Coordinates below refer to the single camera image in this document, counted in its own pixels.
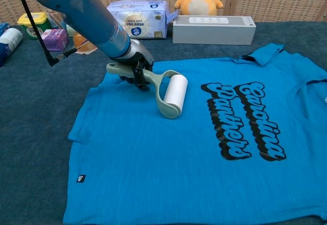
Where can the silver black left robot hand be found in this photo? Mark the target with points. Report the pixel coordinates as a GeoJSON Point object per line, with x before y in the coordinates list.
{"type": "Point", "coordinates": [138, 49]}

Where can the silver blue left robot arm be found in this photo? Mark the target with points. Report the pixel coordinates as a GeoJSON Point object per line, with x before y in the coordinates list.
{"type": "Point", "coordinates": [84, 12]}

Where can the blue white tissue pack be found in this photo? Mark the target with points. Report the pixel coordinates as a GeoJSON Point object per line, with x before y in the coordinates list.
{"type": "Point", "coordinates": [145, 18]}

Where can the orange bun in wrapper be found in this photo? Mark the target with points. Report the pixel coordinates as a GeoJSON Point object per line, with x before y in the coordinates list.
{"type": "Point", "coordinates": [81, 42]}

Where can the white power strip box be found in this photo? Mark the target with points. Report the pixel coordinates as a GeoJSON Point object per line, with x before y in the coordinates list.
{"type": "Point", "coordinates": [212, 32]}

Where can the small purple box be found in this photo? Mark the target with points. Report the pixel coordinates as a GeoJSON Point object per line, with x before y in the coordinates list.
{"type": "Point", "coordinates": [55, 39]}

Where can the blue printed T-shirt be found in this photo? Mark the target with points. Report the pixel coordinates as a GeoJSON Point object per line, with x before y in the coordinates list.
{"type": "Point", "coordinates": [153, 158]}

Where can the yellow lidded green jar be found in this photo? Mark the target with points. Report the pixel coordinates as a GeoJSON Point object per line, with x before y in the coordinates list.
{"type": "Point", "coordinates": [26, 20]}

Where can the dark blue-grey carpeted table surface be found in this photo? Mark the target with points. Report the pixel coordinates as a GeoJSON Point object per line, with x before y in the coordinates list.
{"type": "Point", "coordinates": [30, 107]}

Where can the white blue bottle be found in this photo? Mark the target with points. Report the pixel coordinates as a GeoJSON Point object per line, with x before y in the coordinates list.
{"type": "Point", "coordinates": [10, 41]}

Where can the blue toothpaste box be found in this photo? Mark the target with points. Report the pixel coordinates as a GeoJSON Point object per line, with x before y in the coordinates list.
{"type": "Point", "coordinates": [3, 27]}

